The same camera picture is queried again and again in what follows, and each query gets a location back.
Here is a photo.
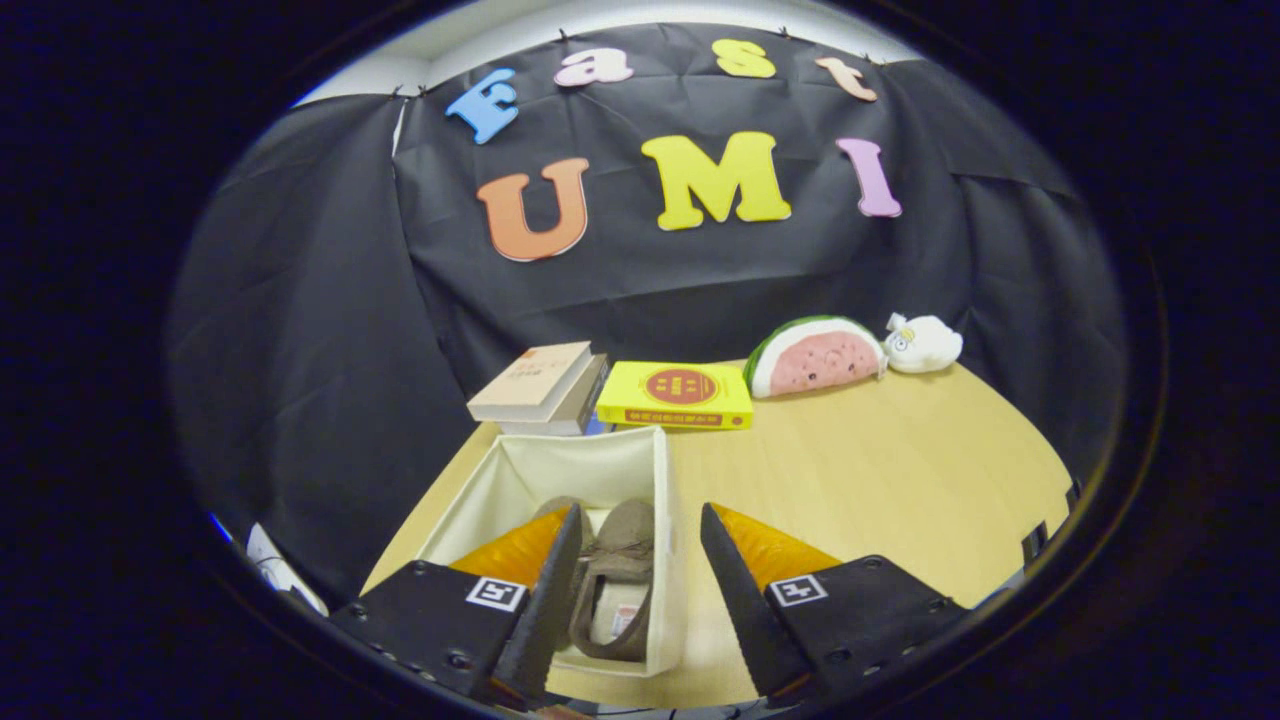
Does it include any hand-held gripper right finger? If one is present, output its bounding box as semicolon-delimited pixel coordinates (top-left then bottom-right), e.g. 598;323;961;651
700;503;971;701

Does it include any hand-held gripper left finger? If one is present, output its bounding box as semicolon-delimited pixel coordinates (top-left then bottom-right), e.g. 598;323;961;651
330;503;584;706

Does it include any brown shoe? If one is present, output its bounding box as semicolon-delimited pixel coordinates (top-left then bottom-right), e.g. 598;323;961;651
535;496;591;546
568;498;657;663

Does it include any beige fabric storage box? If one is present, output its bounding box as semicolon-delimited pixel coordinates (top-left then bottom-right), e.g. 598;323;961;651
415;425;689;678

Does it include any grey cover book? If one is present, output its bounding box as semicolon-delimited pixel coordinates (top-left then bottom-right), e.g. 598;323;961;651
497;353;609;437

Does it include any yellow book with red circle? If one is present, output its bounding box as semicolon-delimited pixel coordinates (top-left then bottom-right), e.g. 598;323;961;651
596;360;754;432

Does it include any beige cover book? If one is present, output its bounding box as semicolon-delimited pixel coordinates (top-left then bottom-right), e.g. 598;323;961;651
467;341;594;424

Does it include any watermelon slice plush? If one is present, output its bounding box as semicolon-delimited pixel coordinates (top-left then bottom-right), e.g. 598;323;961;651
744;315;889;400

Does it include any white device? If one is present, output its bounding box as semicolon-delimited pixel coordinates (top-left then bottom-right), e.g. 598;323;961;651
245;522;329;616

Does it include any white plush toy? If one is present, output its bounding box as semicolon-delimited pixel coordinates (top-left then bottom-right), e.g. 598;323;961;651
884;312;964;375

